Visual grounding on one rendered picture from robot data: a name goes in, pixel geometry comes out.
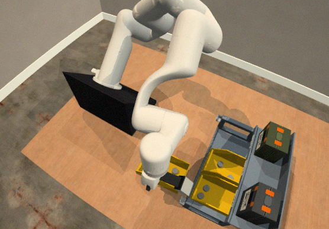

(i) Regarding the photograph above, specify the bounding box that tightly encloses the dark green case with orange latches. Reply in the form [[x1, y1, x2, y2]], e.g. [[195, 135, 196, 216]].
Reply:
[[254, 121, 291, 164]]

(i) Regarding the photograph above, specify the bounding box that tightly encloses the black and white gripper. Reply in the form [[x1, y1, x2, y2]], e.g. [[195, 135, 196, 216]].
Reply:
[[141, 170, 161, 191]]

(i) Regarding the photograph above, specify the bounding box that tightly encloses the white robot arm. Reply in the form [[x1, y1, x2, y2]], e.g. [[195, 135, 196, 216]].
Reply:
[[91, 0, 222, 196]]

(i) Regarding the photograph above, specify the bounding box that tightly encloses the grey shelf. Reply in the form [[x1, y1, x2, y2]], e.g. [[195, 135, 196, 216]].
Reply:
[[179, 114, 296, 229]]

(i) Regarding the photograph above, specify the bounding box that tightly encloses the dark grey case with orange latches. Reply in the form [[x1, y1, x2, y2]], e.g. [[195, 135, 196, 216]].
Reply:
[[236, 182, 283, 225]]

